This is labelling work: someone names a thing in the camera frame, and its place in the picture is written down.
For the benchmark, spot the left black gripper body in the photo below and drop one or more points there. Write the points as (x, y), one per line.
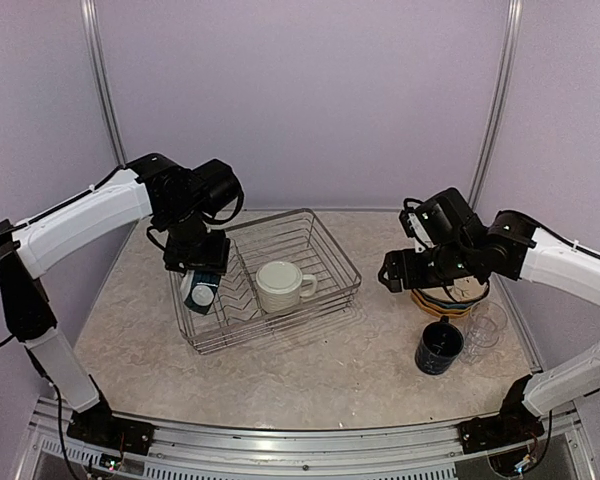
(196, 252)

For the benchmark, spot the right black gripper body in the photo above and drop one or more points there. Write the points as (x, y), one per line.
(423, 276)

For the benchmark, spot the yellow dotted plate front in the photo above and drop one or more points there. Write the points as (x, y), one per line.
(437, 311)

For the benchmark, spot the yellow dotted plate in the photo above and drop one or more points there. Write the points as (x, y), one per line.
(437, 311)
(441, 307)

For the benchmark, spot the blue white bowl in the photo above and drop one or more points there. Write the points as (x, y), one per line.
(198, 290)

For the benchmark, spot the blue dotted plate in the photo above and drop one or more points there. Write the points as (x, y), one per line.
(440, 298)

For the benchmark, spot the beige patterned plate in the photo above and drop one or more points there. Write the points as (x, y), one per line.
(465, 288)

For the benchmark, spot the dark blue mug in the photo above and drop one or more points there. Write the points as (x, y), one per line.
(440, 344)

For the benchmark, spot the white ribbed mug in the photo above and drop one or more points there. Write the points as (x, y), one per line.
(282, 285)

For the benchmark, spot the clear drinking glass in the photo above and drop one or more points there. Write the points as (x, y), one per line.
(490, 317)
(474, 348)

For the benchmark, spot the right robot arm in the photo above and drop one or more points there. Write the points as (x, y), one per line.
(454, 243)

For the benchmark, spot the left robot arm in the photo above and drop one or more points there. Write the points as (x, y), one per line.
(179, 201)

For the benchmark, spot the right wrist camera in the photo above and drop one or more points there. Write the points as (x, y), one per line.
(411, 225)

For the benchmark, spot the metal wire dish rack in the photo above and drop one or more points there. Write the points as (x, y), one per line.
(236, 317)

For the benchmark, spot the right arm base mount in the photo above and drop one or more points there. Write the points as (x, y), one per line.
(488, 433)

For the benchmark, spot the aluminium front rail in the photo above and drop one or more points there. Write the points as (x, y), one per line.
(180, 450)

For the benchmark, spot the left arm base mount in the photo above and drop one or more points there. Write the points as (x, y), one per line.
(120, 434)

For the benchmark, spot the left aluminium frame post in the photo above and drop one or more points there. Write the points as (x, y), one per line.
(98, 64)

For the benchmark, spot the aluminium frame post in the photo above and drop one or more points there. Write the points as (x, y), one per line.
(498, 102)
(98, 64)

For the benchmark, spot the right aluminium frame post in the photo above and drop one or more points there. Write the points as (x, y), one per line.
(498, 102)

